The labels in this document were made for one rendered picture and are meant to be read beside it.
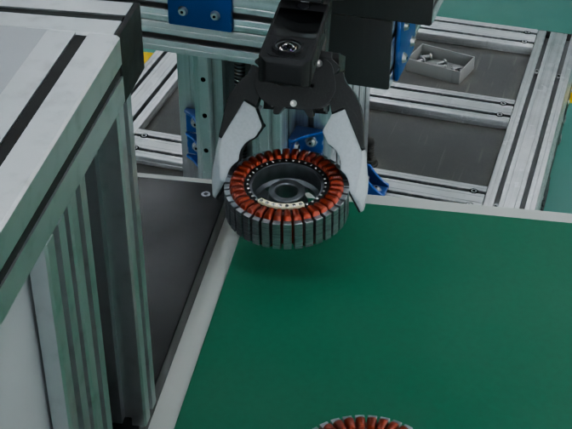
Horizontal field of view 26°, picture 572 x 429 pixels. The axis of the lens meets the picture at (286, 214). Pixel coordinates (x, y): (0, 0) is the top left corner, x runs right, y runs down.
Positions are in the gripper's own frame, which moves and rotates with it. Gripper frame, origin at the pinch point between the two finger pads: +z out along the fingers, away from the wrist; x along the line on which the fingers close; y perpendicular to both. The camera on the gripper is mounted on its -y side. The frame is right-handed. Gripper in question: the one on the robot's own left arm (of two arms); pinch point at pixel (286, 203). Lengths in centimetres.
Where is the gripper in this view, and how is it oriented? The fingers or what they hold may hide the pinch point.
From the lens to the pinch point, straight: 111.8
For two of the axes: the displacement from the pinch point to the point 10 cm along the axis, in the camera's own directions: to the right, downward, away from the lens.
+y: 1.4, -0.9, 9.9
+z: -0.8, 9.9, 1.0
